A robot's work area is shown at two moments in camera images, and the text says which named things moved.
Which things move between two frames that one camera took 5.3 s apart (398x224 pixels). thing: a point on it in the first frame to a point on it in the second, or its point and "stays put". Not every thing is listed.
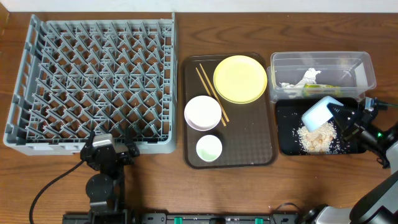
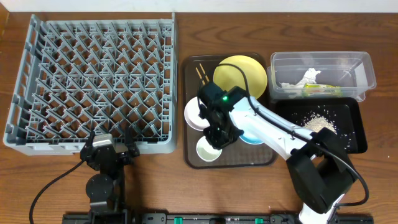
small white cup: x=209 y=148 stays put
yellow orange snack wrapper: x=314 y=90 stays put
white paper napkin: x=309 y=78 stays put
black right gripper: x=362 y=122 to x=208 y=132
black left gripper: x=127 y=160 stays put
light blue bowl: x=319 y=114 to x=250 y=141
